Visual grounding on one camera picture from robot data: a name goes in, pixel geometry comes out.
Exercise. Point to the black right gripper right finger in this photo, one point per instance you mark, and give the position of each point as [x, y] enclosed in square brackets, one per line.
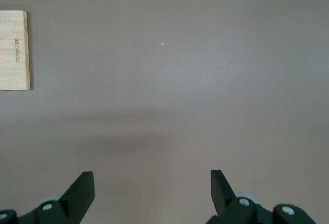
[226, 206]

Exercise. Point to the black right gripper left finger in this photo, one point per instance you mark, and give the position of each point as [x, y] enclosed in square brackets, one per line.
[74, 203]

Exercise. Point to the bamboo cutting board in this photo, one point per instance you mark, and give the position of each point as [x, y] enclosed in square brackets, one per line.
[13, 54]

